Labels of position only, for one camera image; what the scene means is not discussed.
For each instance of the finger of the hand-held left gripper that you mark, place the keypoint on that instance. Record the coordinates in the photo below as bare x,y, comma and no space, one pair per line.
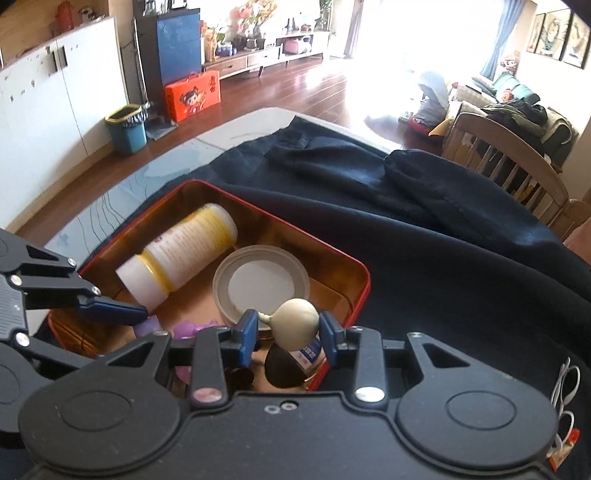
115,313
51,351

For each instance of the white cupboard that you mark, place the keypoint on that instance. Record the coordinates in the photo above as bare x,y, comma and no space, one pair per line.
55,106

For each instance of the black framed picture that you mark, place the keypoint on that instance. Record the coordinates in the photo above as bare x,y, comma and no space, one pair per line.
577,41
535,34
554,34

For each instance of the round metal lid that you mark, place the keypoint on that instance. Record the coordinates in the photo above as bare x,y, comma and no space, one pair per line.
263,281

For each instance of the black cabinet blue panel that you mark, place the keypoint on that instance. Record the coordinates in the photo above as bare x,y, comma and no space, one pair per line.
178,50

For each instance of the cream garlic bulb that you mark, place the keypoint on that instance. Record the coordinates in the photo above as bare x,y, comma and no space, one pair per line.
295,323

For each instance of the wooden chair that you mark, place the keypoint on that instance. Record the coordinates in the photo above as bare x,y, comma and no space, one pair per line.
572,217
503,138

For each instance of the red white sachet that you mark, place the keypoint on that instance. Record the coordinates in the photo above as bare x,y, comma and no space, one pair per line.
561,450

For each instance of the pink bag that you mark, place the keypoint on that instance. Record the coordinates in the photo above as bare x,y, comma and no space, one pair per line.
295,45

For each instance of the black coat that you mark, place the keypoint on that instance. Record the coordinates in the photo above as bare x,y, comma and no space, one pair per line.
517,115

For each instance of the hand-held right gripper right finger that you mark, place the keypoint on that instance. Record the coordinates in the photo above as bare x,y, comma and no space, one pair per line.
330,341

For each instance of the purple toy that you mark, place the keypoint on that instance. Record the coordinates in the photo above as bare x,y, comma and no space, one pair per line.
191,330

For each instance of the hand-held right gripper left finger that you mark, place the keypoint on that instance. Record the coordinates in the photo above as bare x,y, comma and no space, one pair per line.
247,339

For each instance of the beige sofa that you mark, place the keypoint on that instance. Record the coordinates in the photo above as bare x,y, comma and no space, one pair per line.
561,127

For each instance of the teal sofa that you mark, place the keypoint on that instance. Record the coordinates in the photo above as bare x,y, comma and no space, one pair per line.
512,87

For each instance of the white blue bag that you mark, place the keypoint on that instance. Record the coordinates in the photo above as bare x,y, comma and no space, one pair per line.
434,97

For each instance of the purple block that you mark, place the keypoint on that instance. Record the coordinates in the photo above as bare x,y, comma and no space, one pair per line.
147,326

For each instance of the blue trash can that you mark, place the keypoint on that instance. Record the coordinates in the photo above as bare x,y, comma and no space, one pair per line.
127,131

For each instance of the red tin box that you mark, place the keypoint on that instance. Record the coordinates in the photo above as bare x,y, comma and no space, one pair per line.
258,226

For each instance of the pink towel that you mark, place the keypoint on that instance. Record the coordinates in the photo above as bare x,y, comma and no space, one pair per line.
582,244

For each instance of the grey curtain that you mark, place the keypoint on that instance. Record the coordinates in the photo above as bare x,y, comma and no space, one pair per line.
501,37

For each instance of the red cushion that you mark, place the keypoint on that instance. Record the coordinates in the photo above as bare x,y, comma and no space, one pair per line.
421,127

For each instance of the pink flower arrangement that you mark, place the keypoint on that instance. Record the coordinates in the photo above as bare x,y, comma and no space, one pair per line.
251,14

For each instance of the wooden tv cabinet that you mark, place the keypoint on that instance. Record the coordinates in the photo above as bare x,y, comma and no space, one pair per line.
258,57

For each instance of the green potted plant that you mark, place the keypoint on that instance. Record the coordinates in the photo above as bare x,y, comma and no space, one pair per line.
325,11

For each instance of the white yellow bottle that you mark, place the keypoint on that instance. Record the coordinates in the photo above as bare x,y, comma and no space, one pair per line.
184,249

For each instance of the wooden wall shelf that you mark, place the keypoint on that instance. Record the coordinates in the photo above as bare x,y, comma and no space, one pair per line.
27,27

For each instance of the dark blue cloth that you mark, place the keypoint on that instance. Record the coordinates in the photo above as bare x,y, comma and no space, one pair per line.
415,277

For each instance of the orange gift box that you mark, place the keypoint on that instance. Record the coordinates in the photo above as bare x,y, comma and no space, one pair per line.
191,97

